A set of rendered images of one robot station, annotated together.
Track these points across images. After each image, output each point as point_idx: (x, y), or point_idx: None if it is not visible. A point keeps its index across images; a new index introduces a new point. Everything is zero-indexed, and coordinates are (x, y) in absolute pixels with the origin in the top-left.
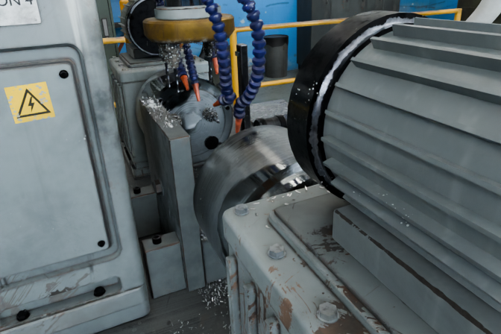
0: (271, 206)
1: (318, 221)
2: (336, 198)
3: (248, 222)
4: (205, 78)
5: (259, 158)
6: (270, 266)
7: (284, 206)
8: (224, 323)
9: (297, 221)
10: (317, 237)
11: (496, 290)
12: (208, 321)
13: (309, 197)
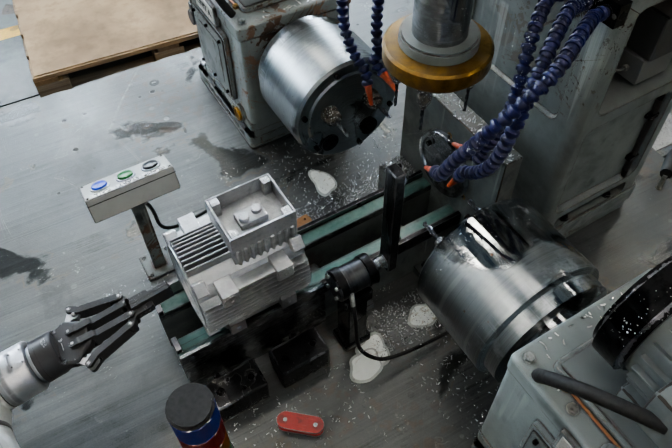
0: None
1: None
2: None
3: None
4: (468, 244)
5: (339, 30)
6: None
7: None
8: (371, 155)
9: None
10: None
11: None
12: (384, 156)
13: None
